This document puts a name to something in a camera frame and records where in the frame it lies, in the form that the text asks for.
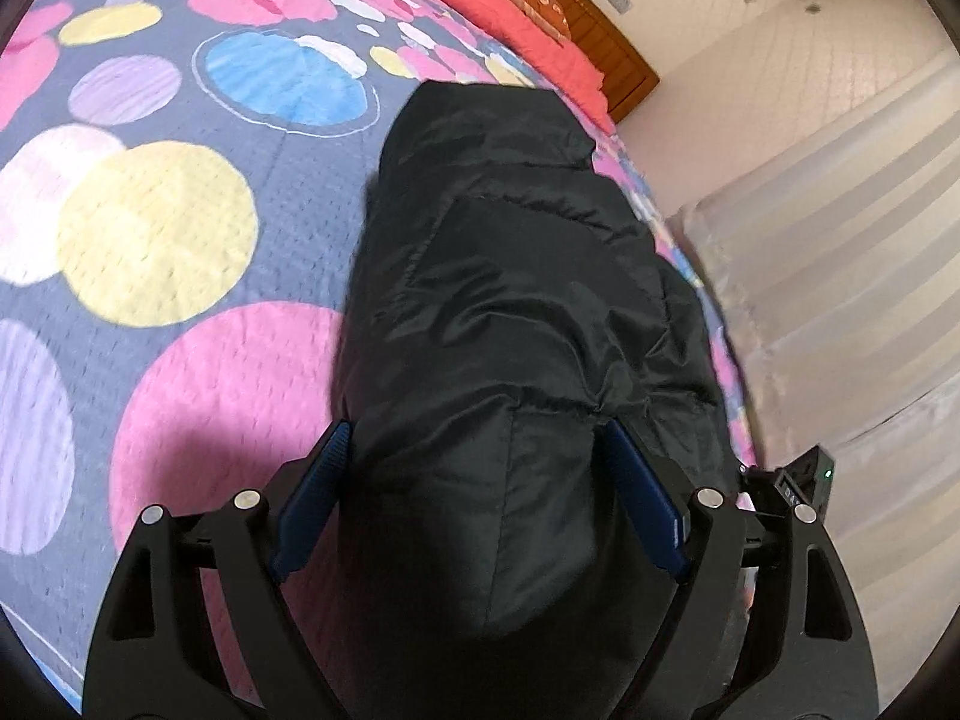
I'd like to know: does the long white sheer curtain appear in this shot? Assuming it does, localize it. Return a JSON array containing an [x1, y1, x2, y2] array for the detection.
[[666, 52, 960, 691]]

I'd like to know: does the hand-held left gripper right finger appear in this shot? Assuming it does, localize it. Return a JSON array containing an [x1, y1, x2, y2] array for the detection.
[[602, 418, 880, 720]]

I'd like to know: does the black puffer jacket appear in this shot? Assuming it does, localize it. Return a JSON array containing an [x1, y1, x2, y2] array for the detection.
[[334, 81, 752, 720]]

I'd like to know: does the red pillow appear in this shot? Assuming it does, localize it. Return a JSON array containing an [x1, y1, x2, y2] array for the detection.
[[394, 0, 614, 134]]

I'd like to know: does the orange patterned cushion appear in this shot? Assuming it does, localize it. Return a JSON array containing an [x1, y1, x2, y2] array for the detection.
[[486, 0, 572, 40]]

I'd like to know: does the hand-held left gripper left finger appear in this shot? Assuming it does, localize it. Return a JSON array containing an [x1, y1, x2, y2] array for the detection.
[[82, 420, 355, 720]]

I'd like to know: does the wooden headboard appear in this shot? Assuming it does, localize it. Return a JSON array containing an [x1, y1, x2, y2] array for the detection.
[[405, 0, 661, 122]]

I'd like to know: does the polka dot bed sheet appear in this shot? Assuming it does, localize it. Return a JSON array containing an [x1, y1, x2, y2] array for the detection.
[[0, 0, 758, 698]]

